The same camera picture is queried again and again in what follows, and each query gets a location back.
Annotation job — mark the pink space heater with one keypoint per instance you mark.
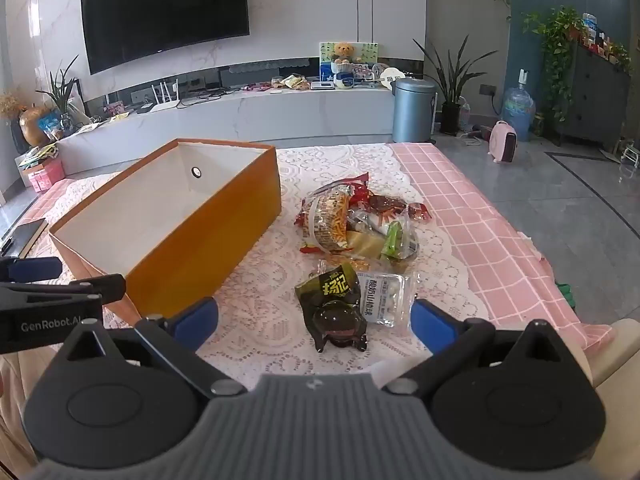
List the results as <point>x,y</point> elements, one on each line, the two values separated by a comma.
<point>502,142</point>

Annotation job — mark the green plant in glass vase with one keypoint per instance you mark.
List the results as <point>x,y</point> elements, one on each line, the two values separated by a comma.
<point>62,95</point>

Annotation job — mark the yellow snack bags on console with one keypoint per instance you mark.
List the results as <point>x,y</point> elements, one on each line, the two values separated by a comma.
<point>294,81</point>

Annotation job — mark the white marble television console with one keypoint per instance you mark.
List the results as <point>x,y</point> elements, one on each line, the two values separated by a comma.
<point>250,115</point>

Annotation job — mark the trailing pothos plant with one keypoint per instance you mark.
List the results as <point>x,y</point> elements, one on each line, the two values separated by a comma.
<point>555,50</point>

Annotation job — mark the orange cardboard box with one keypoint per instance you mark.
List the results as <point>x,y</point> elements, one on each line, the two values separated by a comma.
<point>200,260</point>

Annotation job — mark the pink checked tablecloth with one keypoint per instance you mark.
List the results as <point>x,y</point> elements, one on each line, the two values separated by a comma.
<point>475,240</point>

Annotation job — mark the pink storage box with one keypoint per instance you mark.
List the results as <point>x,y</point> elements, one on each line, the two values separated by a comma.
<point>47,175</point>

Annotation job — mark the small white stool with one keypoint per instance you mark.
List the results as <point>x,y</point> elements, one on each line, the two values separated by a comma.
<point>631,155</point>

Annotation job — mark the black notebook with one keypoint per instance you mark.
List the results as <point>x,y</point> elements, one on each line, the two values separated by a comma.
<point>22,237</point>

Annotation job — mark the white wifi router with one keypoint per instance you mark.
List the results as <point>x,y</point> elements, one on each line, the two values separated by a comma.
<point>162,105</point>

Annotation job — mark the dark grey drawer cabinet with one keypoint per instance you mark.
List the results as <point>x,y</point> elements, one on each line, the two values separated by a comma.
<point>595,100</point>

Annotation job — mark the gold foil packet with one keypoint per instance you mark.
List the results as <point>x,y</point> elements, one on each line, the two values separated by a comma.
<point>365,245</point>

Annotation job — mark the blue-grey metal trash can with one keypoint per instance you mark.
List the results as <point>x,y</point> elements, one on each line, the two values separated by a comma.
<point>412,110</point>

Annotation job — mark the black television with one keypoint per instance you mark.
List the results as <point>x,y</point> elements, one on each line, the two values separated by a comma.
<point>165,15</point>

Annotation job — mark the blue water jug with pump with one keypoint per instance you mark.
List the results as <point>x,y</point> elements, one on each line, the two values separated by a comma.
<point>517,110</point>

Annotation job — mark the beige sofa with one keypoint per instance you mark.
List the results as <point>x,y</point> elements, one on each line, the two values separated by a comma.
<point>617,360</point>

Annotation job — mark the green snack packet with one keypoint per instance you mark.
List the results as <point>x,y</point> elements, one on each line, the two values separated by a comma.
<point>395,240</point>

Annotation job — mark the clear plastic snack packet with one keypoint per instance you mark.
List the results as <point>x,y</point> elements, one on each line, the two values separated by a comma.
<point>370,220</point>

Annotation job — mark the white round hand fan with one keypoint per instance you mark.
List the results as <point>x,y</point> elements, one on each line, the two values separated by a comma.
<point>392,79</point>

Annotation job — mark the brown round vase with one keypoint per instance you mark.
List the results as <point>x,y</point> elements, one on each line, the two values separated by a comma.
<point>32,127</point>

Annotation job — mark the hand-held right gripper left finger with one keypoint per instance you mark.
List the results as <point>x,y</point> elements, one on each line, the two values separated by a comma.
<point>194,324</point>

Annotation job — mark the green picture board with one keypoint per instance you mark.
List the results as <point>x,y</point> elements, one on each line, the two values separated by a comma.
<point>367,52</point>

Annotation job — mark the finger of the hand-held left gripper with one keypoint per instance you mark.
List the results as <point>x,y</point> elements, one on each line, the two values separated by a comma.
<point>60,292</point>
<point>32,268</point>

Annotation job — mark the dried flower bunch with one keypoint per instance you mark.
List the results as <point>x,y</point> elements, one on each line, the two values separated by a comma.
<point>10,105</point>

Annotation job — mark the red snack bag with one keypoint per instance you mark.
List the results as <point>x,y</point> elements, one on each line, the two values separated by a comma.
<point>330,215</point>

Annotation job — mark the dark wall socket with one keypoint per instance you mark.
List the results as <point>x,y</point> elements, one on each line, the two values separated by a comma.
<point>487,90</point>

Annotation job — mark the long-leaf plant in black pot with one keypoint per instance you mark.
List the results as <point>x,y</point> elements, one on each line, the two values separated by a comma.
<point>450,110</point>

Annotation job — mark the clear packet white candies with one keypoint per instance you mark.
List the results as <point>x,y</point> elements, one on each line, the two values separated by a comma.
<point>385,295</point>

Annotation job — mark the black snack packet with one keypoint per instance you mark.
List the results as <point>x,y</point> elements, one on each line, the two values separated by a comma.
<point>330,305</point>

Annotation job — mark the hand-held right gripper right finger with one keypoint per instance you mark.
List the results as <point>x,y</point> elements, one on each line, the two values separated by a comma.
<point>432,327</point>

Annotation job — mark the brown teddy bear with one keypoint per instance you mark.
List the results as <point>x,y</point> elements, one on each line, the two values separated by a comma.
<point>344,54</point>

